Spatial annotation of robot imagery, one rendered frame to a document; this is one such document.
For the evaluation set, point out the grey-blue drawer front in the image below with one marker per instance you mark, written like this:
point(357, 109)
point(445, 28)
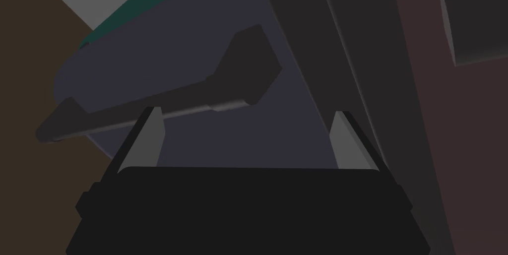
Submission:
point(190, 68)

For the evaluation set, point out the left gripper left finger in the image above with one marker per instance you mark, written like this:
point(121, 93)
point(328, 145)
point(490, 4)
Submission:
point(147, 142)

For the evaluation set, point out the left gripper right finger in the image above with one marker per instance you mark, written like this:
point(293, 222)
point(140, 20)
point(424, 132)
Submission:
point(349, 144)

